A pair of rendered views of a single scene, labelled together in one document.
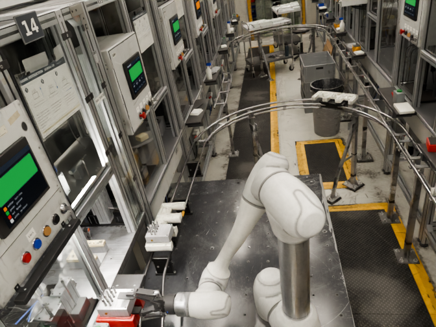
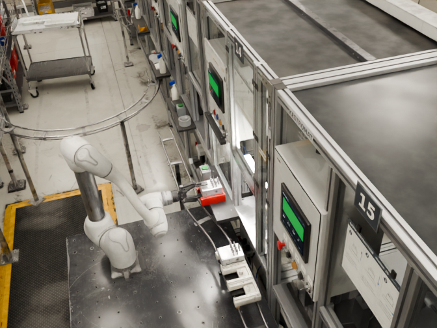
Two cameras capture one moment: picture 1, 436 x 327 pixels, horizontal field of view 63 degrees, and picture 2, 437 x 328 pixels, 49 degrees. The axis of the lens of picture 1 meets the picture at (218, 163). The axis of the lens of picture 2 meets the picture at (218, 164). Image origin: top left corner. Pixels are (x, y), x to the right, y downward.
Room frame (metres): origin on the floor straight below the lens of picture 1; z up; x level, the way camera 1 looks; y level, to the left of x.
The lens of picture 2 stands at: (3.08, -0.46, 2.89)
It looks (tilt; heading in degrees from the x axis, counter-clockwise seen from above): 37 degrees down; 154
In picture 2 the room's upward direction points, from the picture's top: 4 degrees counter-clockwise
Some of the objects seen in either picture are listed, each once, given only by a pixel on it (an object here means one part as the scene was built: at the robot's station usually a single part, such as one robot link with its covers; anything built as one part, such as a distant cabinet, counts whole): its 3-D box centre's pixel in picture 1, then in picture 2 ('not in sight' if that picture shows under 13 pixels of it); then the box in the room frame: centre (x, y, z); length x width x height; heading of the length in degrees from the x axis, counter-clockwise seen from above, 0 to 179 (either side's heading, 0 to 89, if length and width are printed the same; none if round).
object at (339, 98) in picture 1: (334, 100); not in sight; (2.89, -1.11, 0.84); 0.37 x 0.14 x 0.10; 46
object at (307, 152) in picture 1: (323, 161); not in sight; (3.22, -1.13, 0.01); 1.00 x 0.55 x 0.01; 168
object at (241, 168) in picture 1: (258, 88); not in sight; (5.79, -0.91, 0.01); 5.85 x 0.59 x 0.01; 168
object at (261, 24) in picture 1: (268, 45); not in sight; (6.67, -1.31, 0.48); 0.88 x 0.56 x 0.96; 96
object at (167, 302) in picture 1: (165, 303); (179, 194); (0.94, 0.30, 0.99); 0.09 x 0.07 x 0.08; 78
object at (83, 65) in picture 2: not in sight; (55, 52); (-3.02, 0.34, 0.47); 0.84 x 0.53 x 0.94; 72
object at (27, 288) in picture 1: (49, 254); (215, 125); (0.91, 0.60, 1.37); 0.36 x 0.04 x 0.04; 168
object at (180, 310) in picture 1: (183, 303); (167, 198); (0.93, 0.23, 0.99); 0.09 x 0.06 x 0.09; 168
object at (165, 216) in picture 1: (167, 228); (237, 277); (1.57, 0.35, 0.84); 0.36 x 0.14 x 0.10; 168
